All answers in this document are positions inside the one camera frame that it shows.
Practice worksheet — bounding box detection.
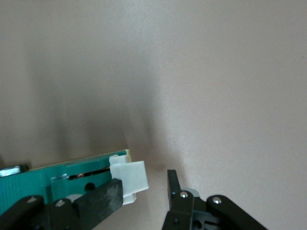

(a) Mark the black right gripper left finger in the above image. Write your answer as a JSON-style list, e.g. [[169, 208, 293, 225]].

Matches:
[[0, 178, 124, 230]]

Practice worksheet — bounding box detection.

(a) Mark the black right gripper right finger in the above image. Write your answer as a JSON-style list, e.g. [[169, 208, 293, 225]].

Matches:
[[162, 169, 268, 230]]

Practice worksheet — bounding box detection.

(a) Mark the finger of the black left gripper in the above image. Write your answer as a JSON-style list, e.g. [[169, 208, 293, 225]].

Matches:
[[0, 164, 28, 177]]

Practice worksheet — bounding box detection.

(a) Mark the brown paper table cover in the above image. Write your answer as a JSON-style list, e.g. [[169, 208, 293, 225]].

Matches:
[[0, 0, 307, 230]]

